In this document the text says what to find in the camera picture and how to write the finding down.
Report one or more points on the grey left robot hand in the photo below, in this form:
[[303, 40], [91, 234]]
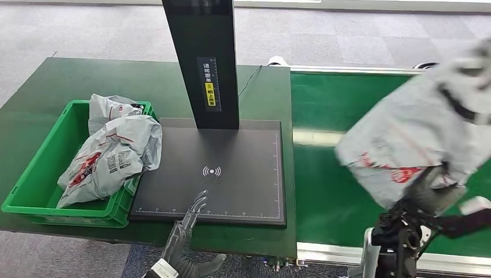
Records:
[[179, 241]]

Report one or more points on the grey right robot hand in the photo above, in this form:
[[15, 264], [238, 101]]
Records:
[[431, 192]]

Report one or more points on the grey poly mailer package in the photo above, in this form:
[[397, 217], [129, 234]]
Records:
[[414, 130]]

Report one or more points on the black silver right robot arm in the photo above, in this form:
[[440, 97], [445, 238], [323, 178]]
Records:
[[399, 241]]

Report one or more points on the black inbound scanning machine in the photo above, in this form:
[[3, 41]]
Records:
[[238, 153]]

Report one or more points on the large crumpled grey mailer package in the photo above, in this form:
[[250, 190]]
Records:
[[115, 153]]

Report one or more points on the green conveyor belt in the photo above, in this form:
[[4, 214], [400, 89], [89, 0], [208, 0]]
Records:
[[322, 192]]

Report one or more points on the small crumpled grey mailer package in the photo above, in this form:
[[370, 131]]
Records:
[[103, 109]]

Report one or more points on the metal connectors under table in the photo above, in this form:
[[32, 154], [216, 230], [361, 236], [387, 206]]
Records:
[[282, 264]]

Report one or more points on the black round object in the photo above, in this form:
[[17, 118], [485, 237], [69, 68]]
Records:
[[424, 65]]

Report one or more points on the green plastic crate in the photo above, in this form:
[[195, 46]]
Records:
[[36, 180]]

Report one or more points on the white roller end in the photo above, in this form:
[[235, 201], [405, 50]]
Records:
[[277, 61]]

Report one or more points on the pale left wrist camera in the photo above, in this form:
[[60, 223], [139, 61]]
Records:
[[161, 269]]

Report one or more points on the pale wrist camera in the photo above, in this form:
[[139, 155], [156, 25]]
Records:
[[161, 269], [472, 215]]

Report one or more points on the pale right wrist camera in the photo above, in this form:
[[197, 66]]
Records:
[[472, 215]]

